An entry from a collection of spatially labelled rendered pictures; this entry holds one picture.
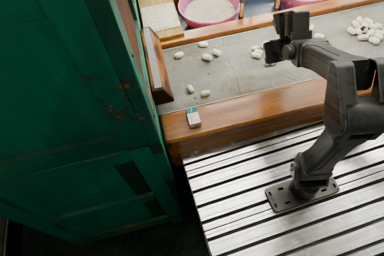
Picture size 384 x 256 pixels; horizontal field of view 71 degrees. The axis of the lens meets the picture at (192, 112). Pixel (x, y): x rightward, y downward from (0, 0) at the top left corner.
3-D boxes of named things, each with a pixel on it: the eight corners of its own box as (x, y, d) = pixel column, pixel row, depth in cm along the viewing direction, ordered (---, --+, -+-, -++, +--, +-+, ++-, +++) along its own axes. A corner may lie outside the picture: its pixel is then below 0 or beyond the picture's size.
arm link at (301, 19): (275, 14, 73) (289, 9, 62) (307, 11, 73) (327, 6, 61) (275, 58, 76) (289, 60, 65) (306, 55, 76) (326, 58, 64)
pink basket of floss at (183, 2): (250, 14, 123) (252, -5, 115) (219, 50, 111) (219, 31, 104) (201, -2, 133) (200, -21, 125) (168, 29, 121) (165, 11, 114)
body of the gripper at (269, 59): (262, 42, 81) (272, 42, 74) (294, 35, 82) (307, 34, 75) (264, 64, 83) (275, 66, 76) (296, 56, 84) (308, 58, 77)
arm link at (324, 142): (292, 161, 73) (339, 92, 45) (317, 159, 72) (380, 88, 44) (298, 184, 70) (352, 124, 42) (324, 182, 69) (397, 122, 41)
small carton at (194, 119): (201, 126, 81) (200, 122, 79) (190, 128, 80) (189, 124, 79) (196, 110, 84) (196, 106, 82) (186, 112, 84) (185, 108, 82)
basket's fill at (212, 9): (241, 30, 116) (242, 19, 111) (191, 42, 114) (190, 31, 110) (226, 1, 129) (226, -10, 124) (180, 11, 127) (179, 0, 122)
